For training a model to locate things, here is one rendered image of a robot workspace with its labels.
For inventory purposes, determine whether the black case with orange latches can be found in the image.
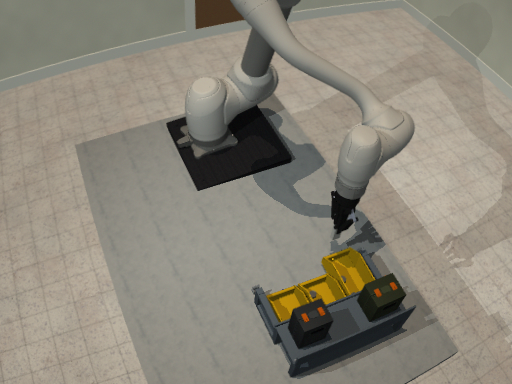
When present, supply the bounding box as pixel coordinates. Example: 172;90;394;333
288;299;333;349

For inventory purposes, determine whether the yellow bin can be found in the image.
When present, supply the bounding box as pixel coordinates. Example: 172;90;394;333
321;247;375;296
266;285;309;322
298;273;346;305

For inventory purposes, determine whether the dark green case with orange latches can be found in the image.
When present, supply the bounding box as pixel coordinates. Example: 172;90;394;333
357;273;406;322

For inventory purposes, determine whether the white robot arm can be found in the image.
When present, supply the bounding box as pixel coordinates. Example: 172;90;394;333
177;0;415;200

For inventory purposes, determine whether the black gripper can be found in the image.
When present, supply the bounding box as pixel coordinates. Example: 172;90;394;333
330;190;360;241

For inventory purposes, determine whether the grey metal shelf rack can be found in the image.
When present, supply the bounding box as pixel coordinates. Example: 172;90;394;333
252;285;416;377

